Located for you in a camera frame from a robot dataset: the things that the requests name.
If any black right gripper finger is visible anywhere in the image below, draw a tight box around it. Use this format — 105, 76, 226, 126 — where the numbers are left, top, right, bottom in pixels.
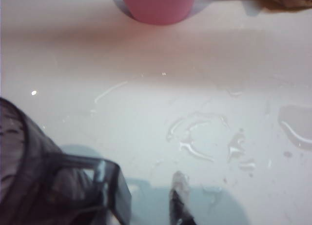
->
169, 170, 196, 225

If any textured glass cup with handle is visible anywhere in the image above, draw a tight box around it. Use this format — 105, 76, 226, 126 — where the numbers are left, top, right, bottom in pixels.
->
0, 97, 133, 225

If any pink plastic watering can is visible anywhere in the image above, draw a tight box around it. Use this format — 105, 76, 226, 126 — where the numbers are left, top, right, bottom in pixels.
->
118, 0, 198, 25

